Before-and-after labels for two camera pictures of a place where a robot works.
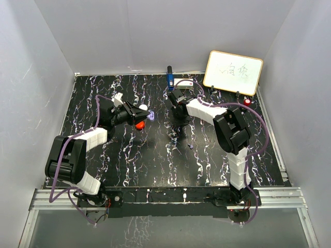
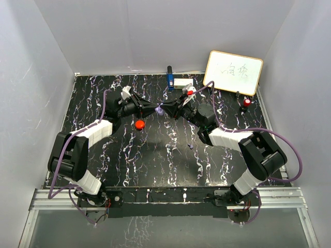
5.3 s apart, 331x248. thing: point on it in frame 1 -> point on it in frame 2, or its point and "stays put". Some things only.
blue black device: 170,78 stays put
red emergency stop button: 247,102 stays put
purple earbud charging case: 151,115 -> 160,110
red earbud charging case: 140,125 stays put
